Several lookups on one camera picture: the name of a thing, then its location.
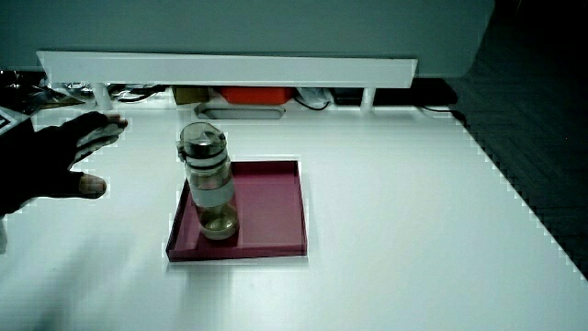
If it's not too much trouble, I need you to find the olive brown box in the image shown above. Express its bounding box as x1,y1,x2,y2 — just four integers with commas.
172,86,211,106

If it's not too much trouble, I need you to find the person's left hand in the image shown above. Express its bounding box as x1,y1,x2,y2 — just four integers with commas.
0,107,130,217

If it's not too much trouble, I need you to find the white plastic bag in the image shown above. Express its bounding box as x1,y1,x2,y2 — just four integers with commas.
294,87,334,109

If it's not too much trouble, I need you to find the grey oval cable grommet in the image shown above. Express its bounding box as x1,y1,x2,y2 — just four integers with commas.
194,103,287,121

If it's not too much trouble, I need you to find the orange box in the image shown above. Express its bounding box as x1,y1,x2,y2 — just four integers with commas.
219,86,295,106

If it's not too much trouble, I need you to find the dark red square tray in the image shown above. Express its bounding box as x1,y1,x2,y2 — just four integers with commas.
165,159,309,263

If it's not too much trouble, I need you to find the dark clutter pile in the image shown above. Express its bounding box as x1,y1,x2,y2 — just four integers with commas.
0,69,93,115

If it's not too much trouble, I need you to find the white desk shelf riser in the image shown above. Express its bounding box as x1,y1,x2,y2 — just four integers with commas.
36,50,419,113

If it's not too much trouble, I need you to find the clear bottle with grey lid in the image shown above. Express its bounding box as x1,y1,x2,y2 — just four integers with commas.
175,121,241,242

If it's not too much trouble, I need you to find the black cable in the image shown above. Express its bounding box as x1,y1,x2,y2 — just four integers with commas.
109,84,170,104
420,105,469,126

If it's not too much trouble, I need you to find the black flat device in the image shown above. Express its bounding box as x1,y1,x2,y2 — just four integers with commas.
331,87,365,107

